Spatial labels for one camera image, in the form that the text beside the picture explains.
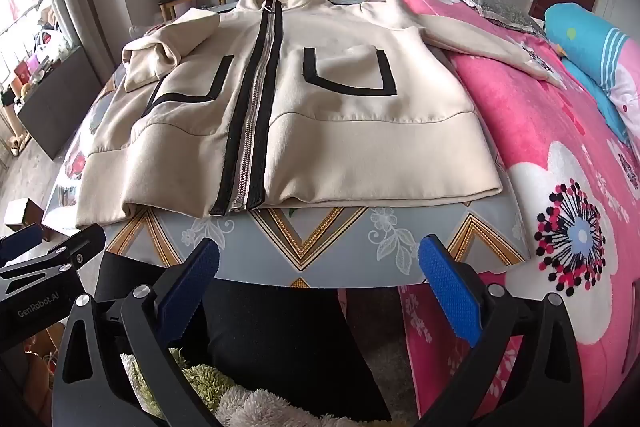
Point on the pink floral blanket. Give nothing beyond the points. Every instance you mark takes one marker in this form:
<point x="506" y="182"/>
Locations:
<point x="525" y="147"/>

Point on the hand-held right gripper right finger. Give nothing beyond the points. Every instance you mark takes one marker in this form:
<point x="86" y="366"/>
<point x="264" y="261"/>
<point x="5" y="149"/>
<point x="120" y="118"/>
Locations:
<point x="450" y="292"/>

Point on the silver sequin cushion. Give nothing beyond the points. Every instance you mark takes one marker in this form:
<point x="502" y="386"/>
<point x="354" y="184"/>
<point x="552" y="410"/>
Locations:
<point x="500" y="9"/>

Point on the dark grey cabinet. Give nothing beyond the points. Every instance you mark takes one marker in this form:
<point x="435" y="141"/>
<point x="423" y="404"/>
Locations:
<point x="55" y="102"/>

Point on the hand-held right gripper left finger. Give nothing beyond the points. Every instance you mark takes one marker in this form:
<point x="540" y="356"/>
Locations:
<point x="192" y="277"/>

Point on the pile of windowsill clutter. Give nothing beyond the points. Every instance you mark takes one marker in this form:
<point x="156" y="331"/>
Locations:
<point x="30" y="57"/>

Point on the grey fruit print tablecloth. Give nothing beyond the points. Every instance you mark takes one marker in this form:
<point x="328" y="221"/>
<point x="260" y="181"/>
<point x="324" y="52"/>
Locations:
<point x="350" y="242"/>

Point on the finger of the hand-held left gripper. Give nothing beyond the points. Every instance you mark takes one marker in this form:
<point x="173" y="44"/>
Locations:
<point x="22" y="241"/>
<point x="75" y="247"/>

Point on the cream zip jacket black trim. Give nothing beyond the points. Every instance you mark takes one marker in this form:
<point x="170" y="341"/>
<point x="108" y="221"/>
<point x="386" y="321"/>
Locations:
<point x="350" y="142"/>

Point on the fluffy green white slippers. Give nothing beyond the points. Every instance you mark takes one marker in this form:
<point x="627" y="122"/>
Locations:
<point x="250" y="407"/>

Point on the brown cardboard box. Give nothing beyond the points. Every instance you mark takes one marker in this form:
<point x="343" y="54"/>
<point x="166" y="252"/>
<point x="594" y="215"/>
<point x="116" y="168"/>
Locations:
<point x="22" y="213"/>

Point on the blue striped pillow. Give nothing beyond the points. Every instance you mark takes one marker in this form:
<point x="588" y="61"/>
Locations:
<point x="580" y="37"/>

